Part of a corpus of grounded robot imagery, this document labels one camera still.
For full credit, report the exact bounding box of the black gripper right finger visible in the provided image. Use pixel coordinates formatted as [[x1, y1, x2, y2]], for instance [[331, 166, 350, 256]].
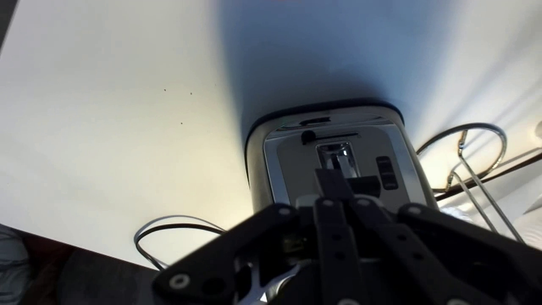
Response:
[[351, 195, 542, 305]]

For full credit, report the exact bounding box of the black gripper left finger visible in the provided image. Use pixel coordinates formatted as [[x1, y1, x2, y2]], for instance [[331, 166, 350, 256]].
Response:
[[151, 166, 365, 305]]

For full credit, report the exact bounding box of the black toaster lever knob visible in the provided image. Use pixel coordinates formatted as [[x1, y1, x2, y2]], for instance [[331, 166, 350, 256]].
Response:
[[344, 174, 385, 198]]

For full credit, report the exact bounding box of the silver two-slot toaster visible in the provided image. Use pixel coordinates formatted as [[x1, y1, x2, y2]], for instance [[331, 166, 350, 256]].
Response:
[[245, 98, 441, 228]]

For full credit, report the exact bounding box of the dark grey couch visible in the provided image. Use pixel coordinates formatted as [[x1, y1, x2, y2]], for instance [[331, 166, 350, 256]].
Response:
[[0, 222, 160, 305]]

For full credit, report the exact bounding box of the metal wire rack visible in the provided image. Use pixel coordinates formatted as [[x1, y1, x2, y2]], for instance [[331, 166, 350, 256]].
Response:
[[444, 127, 529, 245]]

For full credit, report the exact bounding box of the short black power cable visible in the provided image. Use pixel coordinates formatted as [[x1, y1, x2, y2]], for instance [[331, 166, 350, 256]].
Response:
[[416, 122, 542, 200]]

